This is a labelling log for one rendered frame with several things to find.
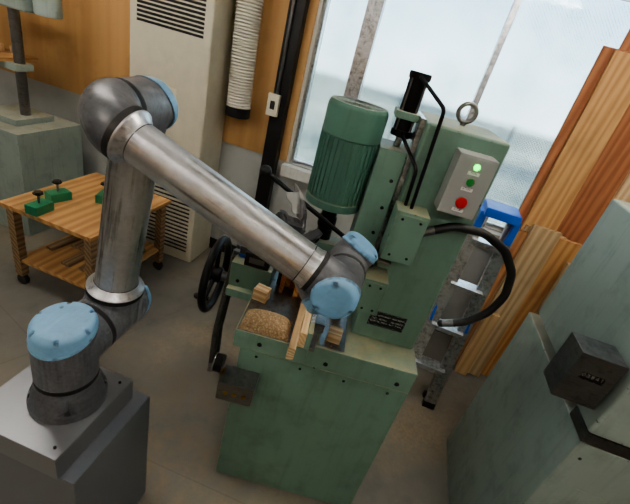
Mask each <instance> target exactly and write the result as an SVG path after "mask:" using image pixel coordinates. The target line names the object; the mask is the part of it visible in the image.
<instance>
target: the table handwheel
mask: <svg viewBox="0 0 630 504"><path fill-rule="evenodd" d="M223 245H224V246H225V251H224V259H223V264H222V267H220V259H221V252H222V247H223ZM231 254H232V242H231V239H230V238H229V237H228V236H222V237H220V238H219V239H218V240H217V241H216V242H215V244H214V245H213V247H212V249H211V251H210V253H209V255H208V257H207V260H206V262H205V265H204V268H203V271H202V275H201V278H200V283H199V288H198V295H197V305H198V308H199V310H200V311H201V312H203V313H206V312H208V311H210V310H211V309H212V307H213V306H214V305H215V303H216V301H217V300H218V298H219V295H220V293H221V291H222V288H223V286H224V283H225V280H226V277H227V272H228V269H229V265H230V261H231ZM215 260H216V261H215ZM214 263H215V265H214ZM209 281H210V282H209ZM208 282H209V284H208ZM215 282H216V283H217V284H216V286H215V289H214V291H213V293H212V295H211V297H210V299H209V301H208V302H207V303H206V300H207V298H208V295H209V293H210V291H211V289H212V287H213V285H214V283H215ZM207 286H208V287H207Z"/></svg>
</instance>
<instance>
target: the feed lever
mask: <svg viewBox="0 0 630 504"><path fill-rule="evenodd" d="M259 172H260V175H261V176H262V177H265V178H267V177H269V178H271V179H272V180H273V181H274V182H275V183H277V184H278V185H279V186H280V187H281V188H283V189H284V190H285V191H286V192H294V191H293V190H292V189H290V188H289V187H288V186H287V185H286V184H284V183H283V182H282V181H281V180H280V179H278V178H277V177H276V176H275V175H274V174H272V169H271V167H270V166H269V165H263V166H261V167H260V170H259ZM304 201H305V200H304ZM305 204H306V208H307V209H308V210H309V211H310V212H311V213H312V214H314V215H315V216H316V217H317V218H318V219H320V220H321V221H322V222H323V223H324V224H326V225H327V226H328V227H329V228H330V229H332V230H333V231H334V232H335V233H336V234H338V235H339V236H340V237H341V238H343V237H342V236H344V235H345V234H344V233H343V232H342V231H340V230H339V229H338V228H337V227H336V226H334V225H333V224H332V223H331V222H330V221H328V220H327V219H326V218H325V217H324V216H322V215H321V214H320V213H319V212H318V211H317V210H315V209H314V208H313V207H312V206H311V205H309V204H308V203H307V202H306V201H305ZM376 262H378V263H381V264H383V265H386V266H390V265H391V262H390V261H388V260H385V259H382V258H380V257H378V259H377V260H376V261H375V264H376ZM375 264H372V265H371V266H370V267H369V268H371V267H373V266H374V265H375Z"/></svg>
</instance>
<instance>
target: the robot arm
mask: <svg viewBox="0 0 630 504"><path fill-rule="evenodd" d="M78 115H79V119H80V123H81V127H82V129H83V131H84V133H85V135H86V137H87V138H88V140H89V141H90V142H91V144H92V145H93V146H94V147H95V148H96V149H97V150H98V151H99V152H100V153H101V154H102V155H104V156H105V157H107V162H106V171H105V181H104V190H103V200H102V210H101V219H100V229H99V238H98V248H97V257H96V267H95V272H94V273H93V274H91V275H90V276H89V277H88V278H87V280H86V284H85V295H84V297H83V298H82V299H81V300H80V301H78V302H72V303H67V302H62V303H57V304H54V305H51V306H49V307H46V308H45V309H43V310H41V311H40V312H39V314H36V315H35V316H34V317H33V318H32V320H31V321H30V323H29V325H28V329H27V340H26V344H27V348H28V352H29V359H30V366H31V372H32V379H33V382H32V384H31V386H30V388H29V390H28V393H27V397H26V404H27V410H28V412H29V414H30V416H31V417H32V418H33V419H34V420H36V421H38V422H40V423H42V424H46V425H53V426H59V425H67V424H72V423H75V422H78V421H80V420H83V419H85V418H87V417H88V416H90V415H91V414H93V413H94V412H95V411H97V410H98V409H99V408H100V407H101V405H102V404H103V403H104V401H105V399H106V397H107V394H108V381H107V378H106V376H105V374H104V373H103V371H102V370H101V369H100V367H99V358H100V356H101V355H102V354H103V353H104V352H105V351H106V350H107V349H108V348H109V347H110V346H111V345H113V344H114V343H115V342H116V341H117V340H118V339H119V338H120V337H121V336H122V335H123V334H124V333H126V332H127V331H128V330H129V329H130V328H131V327H132V326H133V325H134V324H135V323H136V322H138V321H139V320H140V319H142V318H143V316H144V315H145V314H146V312H147V311H148V310H149V308H150V305H151V293H150V290H149V288H148V286H147V285H144V281H143V280H142V278H141V277H140V276H139V274H140V268H141V263H142V257H143V251H144V246H145V240H146V234H147V229H148V223H149V217H150V211H151V206H152V200H153V194H154V189H155V183H157V184H158V185H159V186H161V187H162V188H164V189H165V190H166V191H168V192H169V193H171V194H172V195H173V196H175V197H176V198H178V199H179V200H180V201H182V202H183V203H184V204H186V205H187V206H189V207H190V208H191V209H193V210H194V211H196V212H197V213H198V214H200V215H201V216H202V217H204V218H205V219H207V220H208V221H209V222H211V223H212V224H214V225H215V226H216V227H218V228H219V229H221V230H222V231H223V232H225V233H226V234H227V235H229V236H230V237H232V238H233V239H234V240H236V241H237V242H239V243H240V244H241V245H243V246H244V247H246V248H247V249H248V250H250V251H251V252H252V253H254V254H255V255H257V256H258V257H259V258H261V259H262V260H264V261H265V262H266V263H268V264H269V265H270V266H272V267H273V268H275V269H276V270H277V271H279V272H280V273H282V274H283V275H284V276H286V277H287V278H288V279H290V280H291V281H293V282H294V283H295V286H296V288H297V290H298V293H299V295H300V297H301V300H302V303H303V304H304V306H305V308H306V310H307V311H308V312H309V313H310V314H316V315H318V314H320V315H322V316H324V317H326V318H330V319H340V318H344V317H346V316H348V315H350V314H351V313H352V312H353V311H354V310H355V309H356V307H357V304H358V303H359V301H360V298H361V290H362V286H363V282H364V280H365V276H366V272H367V269H368V268H369V267H370V266H371V265H372V264H375V261H376V260H377V259H378V254H377V251H376V249H375V248H374V246H373V245H372V244H371V243H370V242H369V241H368V240H367V239H366V238H365V237H364V236H362V235H361V234H359V233H358V232H355V231H350V232H348V233H347V234H346V235H344V236H342V237H343V238H342V239H341V240H340V241H339V242H338V243H337V244H336V245H335V246H334V247H333V248H332V249H331V250H330V251H329V252H327V251H325V250H322V249H321V248H319V247H318V246H317V245H315V244H314V243H317V242H318V241H319V239H320V237H321V236H322V235H323V233H322V232H321V231H320V230H319V229H318V228H317V229H315V230H312V231H310V232H308V233H306V234H304V233H305V232H306V230H305V229H306V220H307V208H306V204H305V201H304V199H303V195H302V193H301V191H300V189H299V187H298V185H297V184H294V192H287V193H286V199H287V200H288V201H289V202H290V204H291V212H292V214H294V215H295V214H296V215H297V218H296V217H292V216H289V215H288V214H287V212H286V211H285V210H282V209H280V212H278V213H277V214H276V215H274V214H273V213H272V212H270V211H269V210H268V209H266V208H265V207H263V206H262V205H261V204H259V203H258V202H257V201H255V200H254V199H253V198H251V197H250V196H248V195H247V194H246V193H244V192H243V191H242V190H240V189H239V188H237V187H236V186H235V185H233V184H232V183H231V182H229V181H228V180H227V179H225V178H224V177H222V176H221V175H220V174H218V173H217V172H216V171H214V170H213V169H212V168H210V167H209V166H207V165H206V164H205V163H203V162H202V161H201V160H199V159H198V158H197V157H195V156H194V155H192V154H191V153H190V152H188V151H187V150H186V149H184V148H183V147H182V146H180V145H179V144H177V143H176V142H175V141H173V140H172V139H171V138H169V137H168V136H167V135H165V134H166V129H169V128H170V127H172V125H173V124H174V123H175V122H176V120H177V118H178V104H177V100H176V98H175V96H174V95H173V93H172V91H171V89H170V88H169V87H168V86H167V85H166V84H165V83H164V82H162V81H161V80H159V79H157V78H154V77H150V76H144V75H136V76H132V77H104V78H100V79H97V80H95V81H93V82H92V83H90V84H89V85H88V86H87V87H86V88H85V89H84V91H83V93H82V94H81V97H80V100H79V105H78ZM96 378H97V379H96Z"/></svg>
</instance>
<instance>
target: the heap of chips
mask: <svg viewBox="0 0 630 504"><path fill-rule="evenodd" d="M292 324H293V321H290V320H289V319H288V318H287V317H285V316H283V315H280V314H278V313H275V312H271V311H268V310H263V309H251V310H250V309H248V310H247V312H246V314H245V316H244V318H243V320H242V322H241V324H240V326H239V328H240V329H244V330H247V331H251V332H255V333H258V334H262V335H265V336H269V337H272V338H276V339H280V340H283V341H288V337H289V334H290V330H291V327H292Z"/></svg>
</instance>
